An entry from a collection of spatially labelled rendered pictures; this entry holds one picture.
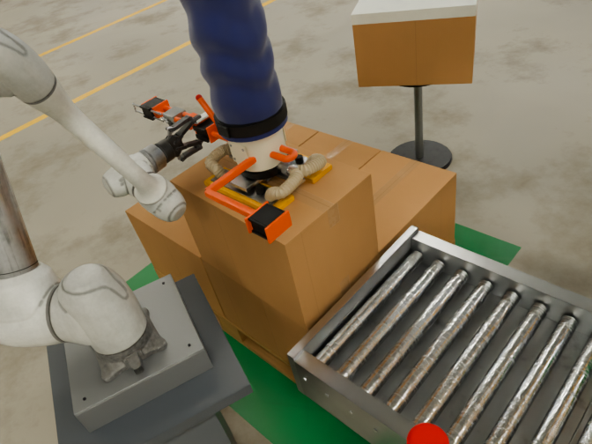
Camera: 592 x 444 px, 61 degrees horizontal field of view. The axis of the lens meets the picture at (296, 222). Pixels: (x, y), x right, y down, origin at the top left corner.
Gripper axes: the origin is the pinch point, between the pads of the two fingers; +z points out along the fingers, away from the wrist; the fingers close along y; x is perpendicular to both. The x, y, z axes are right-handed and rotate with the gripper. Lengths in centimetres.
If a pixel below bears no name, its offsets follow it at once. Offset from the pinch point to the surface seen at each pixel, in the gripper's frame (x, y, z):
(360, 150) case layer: 7, 54, 74
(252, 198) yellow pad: 35.2, 10.3, -13.0
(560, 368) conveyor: 125, 58, 14
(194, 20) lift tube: 29, -44, -10
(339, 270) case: 58, 40, -3
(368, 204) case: 58, 24, 15
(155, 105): -28.3, -2.4, -1.3
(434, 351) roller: 95, 52, -5
